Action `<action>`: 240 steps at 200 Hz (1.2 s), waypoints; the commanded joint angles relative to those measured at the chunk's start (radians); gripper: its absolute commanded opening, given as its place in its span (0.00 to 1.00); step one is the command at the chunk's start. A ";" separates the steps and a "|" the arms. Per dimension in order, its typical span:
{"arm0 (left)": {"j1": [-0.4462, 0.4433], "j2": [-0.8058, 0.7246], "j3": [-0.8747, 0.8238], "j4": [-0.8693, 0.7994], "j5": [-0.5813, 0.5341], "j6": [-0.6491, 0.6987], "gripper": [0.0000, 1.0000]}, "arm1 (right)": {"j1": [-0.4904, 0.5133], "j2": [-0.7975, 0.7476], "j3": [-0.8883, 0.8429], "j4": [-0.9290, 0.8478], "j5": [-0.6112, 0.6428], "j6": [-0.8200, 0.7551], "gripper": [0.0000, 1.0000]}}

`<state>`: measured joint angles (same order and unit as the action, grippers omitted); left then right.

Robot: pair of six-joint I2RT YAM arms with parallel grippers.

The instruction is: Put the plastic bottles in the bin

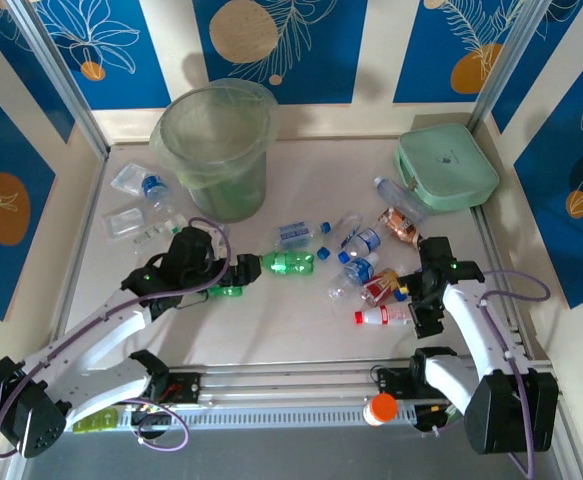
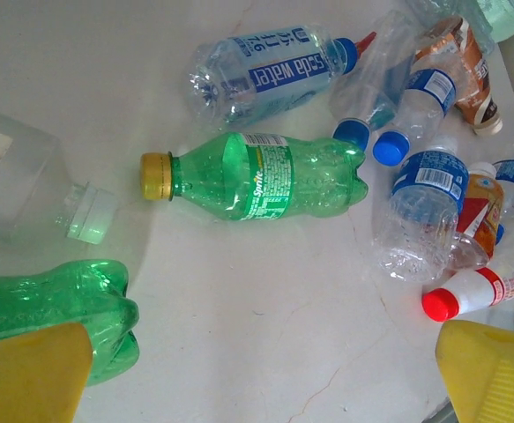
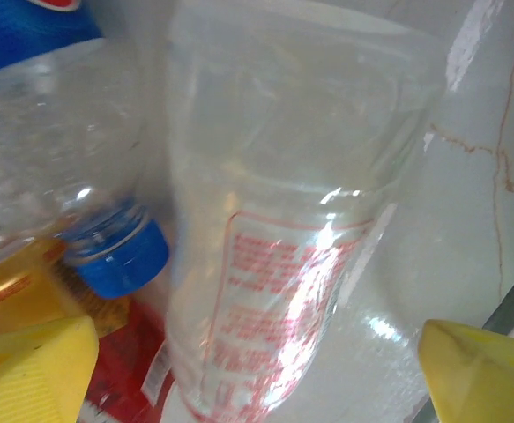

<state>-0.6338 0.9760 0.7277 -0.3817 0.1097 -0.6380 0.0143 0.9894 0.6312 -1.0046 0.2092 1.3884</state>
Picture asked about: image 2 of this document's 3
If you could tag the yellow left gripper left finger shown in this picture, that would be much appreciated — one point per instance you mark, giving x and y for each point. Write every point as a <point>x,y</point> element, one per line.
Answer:
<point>27,379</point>

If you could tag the blue-cap blue-label water bottle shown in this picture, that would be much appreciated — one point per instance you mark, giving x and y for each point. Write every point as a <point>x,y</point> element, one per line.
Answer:
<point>433,88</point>

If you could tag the green Sprite bottle yellow cap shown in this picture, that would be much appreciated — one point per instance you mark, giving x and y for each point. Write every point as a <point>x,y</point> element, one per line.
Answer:
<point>309,176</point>
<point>62,295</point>

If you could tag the clear bottle wave label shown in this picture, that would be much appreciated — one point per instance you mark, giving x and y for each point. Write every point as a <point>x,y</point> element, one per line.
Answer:
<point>362,88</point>

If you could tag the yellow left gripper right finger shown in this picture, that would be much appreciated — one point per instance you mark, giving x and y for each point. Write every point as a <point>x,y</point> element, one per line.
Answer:
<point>494,379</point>

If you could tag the soda water bottle blue cap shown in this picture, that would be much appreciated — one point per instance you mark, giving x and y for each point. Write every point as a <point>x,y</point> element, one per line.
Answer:
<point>283,70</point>

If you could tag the clear square bottle white cap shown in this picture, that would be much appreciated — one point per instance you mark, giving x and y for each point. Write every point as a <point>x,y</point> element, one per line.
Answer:
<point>27,176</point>

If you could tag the orange label bottle white cap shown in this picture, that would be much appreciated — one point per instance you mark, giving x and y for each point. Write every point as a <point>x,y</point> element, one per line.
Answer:
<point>481,198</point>

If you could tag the white-cap blue-label water bottle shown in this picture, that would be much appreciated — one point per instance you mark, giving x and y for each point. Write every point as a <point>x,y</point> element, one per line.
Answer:
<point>428,176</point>

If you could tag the brown label bottle beige cap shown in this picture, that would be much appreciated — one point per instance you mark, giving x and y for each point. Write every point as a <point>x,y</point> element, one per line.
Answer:
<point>472,57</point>

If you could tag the clear bottle red cap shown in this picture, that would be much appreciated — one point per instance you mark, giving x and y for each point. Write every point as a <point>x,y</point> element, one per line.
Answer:
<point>468,291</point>

